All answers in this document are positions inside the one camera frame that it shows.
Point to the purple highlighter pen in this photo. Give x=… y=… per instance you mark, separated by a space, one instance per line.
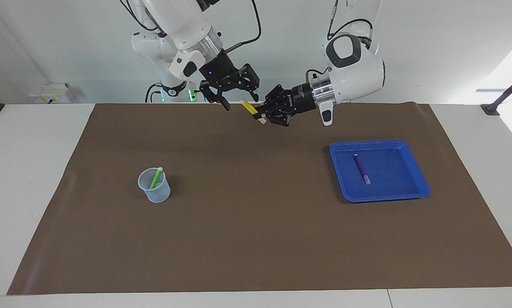
x=360 y=167

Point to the yellow highlighter pen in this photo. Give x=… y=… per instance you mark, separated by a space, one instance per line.
x=251 y=108

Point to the blue plastic tray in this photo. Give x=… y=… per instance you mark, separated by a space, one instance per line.
x=403 y=188

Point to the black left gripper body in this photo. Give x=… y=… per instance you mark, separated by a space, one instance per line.
x=302 y=98

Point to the green highlighter pen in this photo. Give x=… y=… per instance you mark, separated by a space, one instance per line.
x=156 y=177

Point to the brown table mat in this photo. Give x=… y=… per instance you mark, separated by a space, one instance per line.
x=256 y=235

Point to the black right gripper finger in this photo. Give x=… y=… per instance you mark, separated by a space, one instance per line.
x=215 y=94
x=249 y=77

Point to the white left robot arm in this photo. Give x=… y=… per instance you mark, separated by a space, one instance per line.
x=358 y=72

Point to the white wall socket box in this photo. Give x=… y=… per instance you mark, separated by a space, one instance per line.
x=51 y=93

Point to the translucent plastic cup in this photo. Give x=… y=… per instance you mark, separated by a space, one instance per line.
x=157 y=196

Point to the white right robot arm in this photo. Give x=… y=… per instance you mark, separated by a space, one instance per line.
x=183 y=25

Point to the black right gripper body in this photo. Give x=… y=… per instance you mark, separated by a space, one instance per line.
x=219 y=70

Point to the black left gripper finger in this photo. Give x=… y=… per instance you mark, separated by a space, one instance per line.
x=279 y=96
x=281 y=114

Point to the black angled stand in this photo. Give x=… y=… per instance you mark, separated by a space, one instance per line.
x=491 y=109

